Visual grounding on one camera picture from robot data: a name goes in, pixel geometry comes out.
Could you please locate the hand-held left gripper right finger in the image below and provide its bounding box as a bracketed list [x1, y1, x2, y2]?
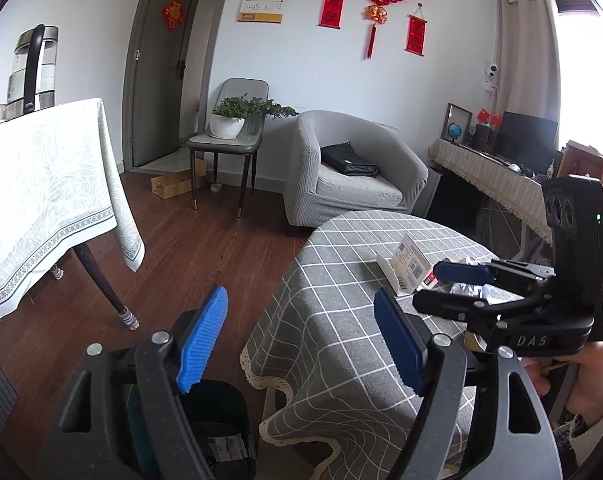
[374, 287, 565, 480]

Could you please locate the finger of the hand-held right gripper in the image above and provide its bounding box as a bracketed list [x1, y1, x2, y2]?
[414, 280, 557, 333]
[433, 259, 556, 288]

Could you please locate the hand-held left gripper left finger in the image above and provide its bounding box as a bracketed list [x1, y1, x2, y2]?
[38, 285, 229, 480]

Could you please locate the foil wrapper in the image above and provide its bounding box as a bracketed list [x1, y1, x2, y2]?
[449, 255, 507, 306]

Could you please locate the black trash bin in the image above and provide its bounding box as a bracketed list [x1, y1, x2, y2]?
[126, 380, 257, 480]

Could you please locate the person's right hand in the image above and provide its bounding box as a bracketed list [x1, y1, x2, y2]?
[566, 342, 603, 418]

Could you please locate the white paper carton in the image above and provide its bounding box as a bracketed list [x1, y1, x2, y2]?
[376, 232, 445, 297]

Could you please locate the grey patterned panel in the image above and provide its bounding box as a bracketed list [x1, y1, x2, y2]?
[474, 192, 527, 266]

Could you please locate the dark grey board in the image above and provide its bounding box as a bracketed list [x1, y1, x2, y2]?
[416, 165, 445, 218]

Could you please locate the wooden box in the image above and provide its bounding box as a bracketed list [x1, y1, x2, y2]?
[556, 140, 603, 201]

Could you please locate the side desk with fringed cloth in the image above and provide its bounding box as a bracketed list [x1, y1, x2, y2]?
[428, 137, 557, 246]

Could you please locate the black monitor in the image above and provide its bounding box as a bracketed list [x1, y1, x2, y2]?
[494, 111, 559, 166]

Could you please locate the cardboard box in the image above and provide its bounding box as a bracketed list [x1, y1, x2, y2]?
[150, 157, 208, 200]

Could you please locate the black bag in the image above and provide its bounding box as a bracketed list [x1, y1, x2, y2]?
[320, 141, 381, 178]

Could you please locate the grey armchair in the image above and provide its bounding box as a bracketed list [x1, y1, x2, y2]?
[284, 110, 429, 236]

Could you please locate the grey chair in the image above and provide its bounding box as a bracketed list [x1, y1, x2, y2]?
[188, 77, 270, 218]

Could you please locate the beige curtain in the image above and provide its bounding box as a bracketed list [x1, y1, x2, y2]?
[496, 0, 565, 151]

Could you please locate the potted plant in white pot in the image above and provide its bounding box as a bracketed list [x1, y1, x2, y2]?
[208, 95, 299, 140]

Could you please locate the table with white cloth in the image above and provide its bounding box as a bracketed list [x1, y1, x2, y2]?
[0, 97, 146, 341]

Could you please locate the grey door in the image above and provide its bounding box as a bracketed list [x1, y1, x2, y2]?
[122, 0, 202, 168]

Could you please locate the red door decoration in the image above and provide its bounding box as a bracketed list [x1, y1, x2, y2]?
[161, 0, 187, 33]

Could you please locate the glass electric kettle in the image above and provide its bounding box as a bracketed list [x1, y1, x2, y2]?
[4, 24, 59, 120]

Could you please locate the wooden picture frame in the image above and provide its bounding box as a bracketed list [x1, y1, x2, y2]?
[440, 102, 473, 147]

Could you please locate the white security camera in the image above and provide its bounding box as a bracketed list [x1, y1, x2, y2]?
[483, 61, 502, 93]

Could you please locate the red wall scroll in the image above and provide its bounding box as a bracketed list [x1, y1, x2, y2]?
[319, 0, 345, 29]
[405, 2, 428, 56]

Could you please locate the wall calendar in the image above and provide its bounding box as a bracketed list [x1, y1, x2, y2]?
[238, 0, 292, 24]

